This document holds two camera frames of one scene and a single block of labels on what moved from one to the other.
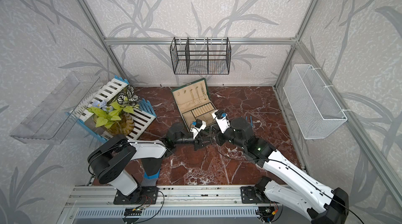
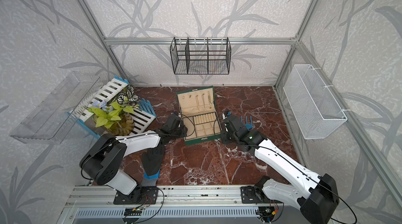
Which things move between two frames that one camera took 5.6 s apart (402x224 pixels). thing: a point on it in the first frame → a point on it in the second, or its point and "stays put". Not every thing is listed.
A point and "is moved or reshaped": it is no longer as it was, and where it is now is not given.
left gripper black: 198,145 → 184,131
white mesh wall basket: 316,112 stays put
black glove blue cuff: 151,167 stays put
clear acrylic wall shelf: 48,123 stays put
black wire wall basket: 201,55 stays put
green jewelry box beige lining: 193,101 is moved or reshaped
